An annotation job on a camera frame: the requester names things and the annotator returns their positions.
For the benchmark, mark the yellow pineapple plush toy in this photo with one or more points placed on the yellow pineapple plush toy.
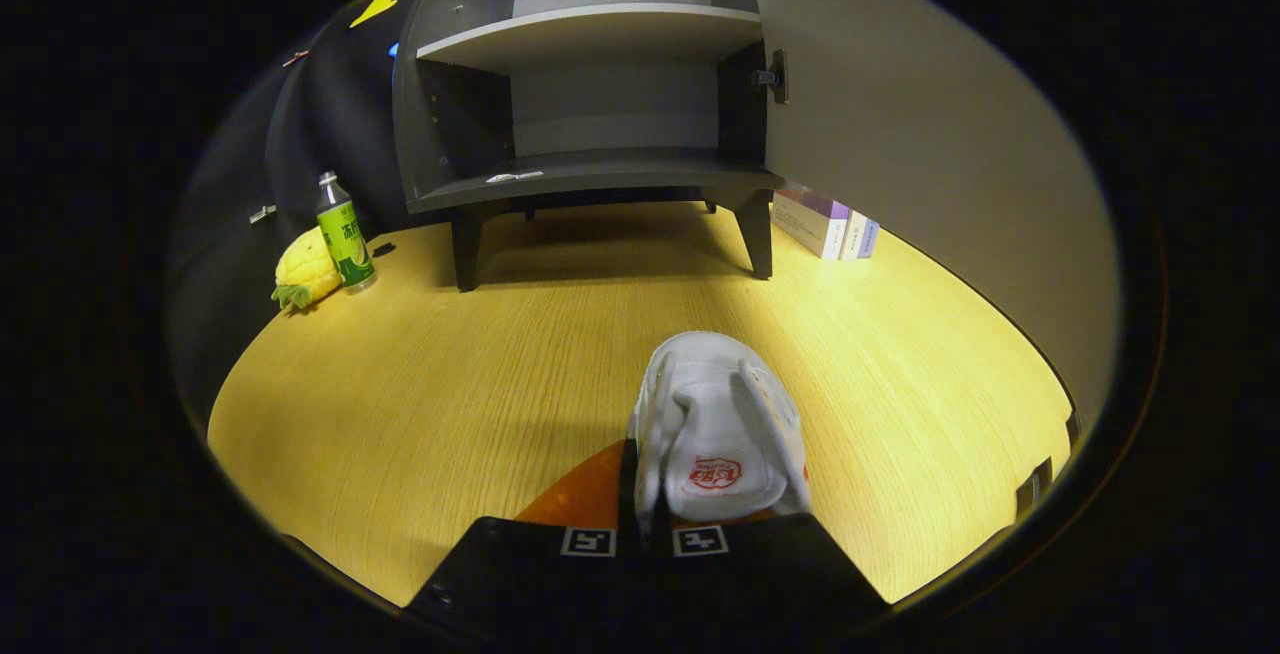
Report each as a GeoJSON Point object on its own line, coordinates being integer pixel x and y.
{"type": "Point", "coordinates": [305, 269]}

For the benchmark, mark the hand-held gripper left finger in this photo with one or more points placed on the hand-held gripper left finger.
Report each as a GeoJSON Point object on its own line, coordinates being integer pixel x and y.
{"type": "Point", "coordinates": [628, 494]}

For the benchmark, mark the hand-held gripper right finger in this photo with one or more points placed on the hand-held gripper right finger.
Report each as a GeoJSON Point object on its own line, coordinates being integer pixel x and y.
{"type": "Point", "coordinates": [760, 564]}

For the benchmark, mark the grey shoe cabinet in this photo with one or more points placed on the grey shoe cabinet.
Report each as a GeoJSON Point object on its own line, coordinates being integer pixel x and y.
{"type": "Point", "coordinates": [600, 34]}

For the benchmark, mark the black backdrop cloth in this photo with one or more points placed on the black backdrop cloth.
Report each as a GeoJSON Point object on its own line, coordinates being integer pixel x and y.
{"type": "Point", "coordinates": [300, 134]}

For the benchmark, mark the white clip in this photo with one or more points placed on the white clip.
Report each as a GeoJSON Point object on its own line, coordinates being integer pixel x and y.
{"type": "Point", "coordinates": [262, 214]}

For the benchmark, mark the beige shoe cabinet door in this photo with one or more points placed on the beige shoe cabinet door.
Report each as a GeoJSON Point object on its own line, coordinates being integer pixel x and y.
{"type": "Point", "coordinates": [930, 134]}

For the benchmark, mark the white shoe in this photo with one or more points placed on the white shoe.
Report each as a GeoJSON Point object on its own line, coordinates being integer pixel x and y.
{"type": "Point", "coordinates": [715, 414]}

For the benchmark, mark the green label drink bottle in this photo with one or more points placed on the green label drink bottle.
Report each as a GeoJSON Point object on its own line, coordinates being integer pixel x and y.
{"type": "Point", "coordinates": [345, 234]}

